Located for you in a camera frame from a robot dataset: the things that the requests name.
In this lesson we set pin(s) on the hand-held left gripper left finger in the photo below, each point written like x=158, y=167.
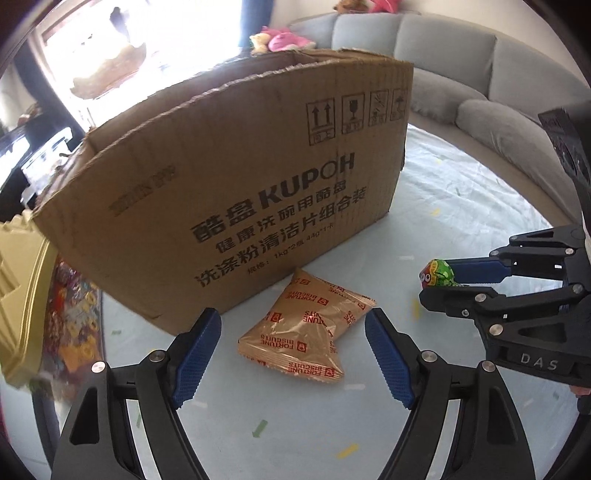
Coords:
x=196, y=364

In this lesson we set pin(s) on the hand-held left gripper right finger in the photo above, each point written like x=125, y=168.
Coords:
x=390, y=364

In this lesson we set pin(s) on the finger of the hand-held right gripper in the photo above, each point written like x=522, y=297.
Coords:
x=475, y=270
x=452, y=300

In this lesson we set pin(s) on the green lollipop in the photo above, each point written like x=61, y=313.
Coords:
x=438, y=273

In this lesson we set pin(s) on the tan biscuit packet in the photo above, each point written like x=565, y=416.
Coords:
x=304, y=327

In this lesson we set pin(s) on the brown cardboard box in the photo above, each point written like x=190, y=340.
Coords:
x=231, y=184

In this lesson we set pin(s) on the dark patterned cloth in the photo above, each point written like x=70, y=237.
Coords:
x=568, y=138

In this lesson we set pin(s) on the candy container with yellow lid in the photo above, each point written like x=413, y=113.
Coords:
x=27, y=286

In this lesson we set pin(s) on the grey sofa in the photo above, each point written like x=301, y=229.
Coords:
x=461, y=69

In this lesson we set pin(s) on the pink plush toy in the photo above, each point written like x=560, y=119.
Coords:
x=291, y=39
x=383, y=5

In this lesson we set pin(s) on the brown plush toy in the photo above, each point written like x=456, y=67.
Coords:
x=348, y=4

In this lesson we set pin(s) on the leaf-shaped metal tray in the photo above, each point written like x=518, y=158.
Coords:
x=111, y=71

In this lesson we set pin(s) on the yellow plush toy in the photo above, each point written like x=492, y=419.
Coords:
x=259, y=44

